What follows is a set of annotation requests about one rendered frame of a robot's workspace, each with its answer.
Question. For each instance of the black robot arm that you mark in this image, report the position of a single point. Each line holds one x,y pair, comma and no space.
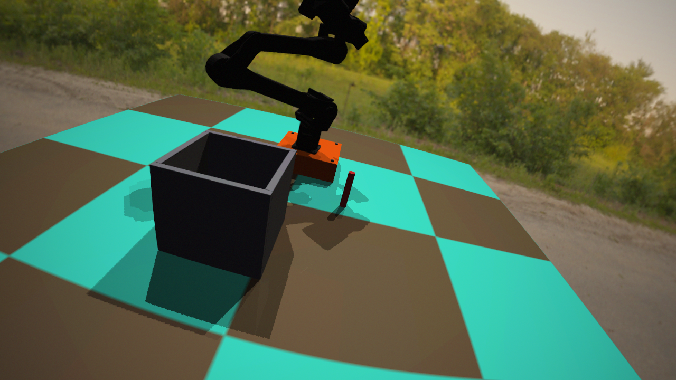
229,68

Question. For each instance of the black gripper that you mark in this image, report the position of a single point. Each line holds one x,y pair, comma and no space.
306,10

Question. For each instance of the dark red peg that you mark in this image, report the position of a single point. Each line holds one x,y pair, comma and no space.
347,189

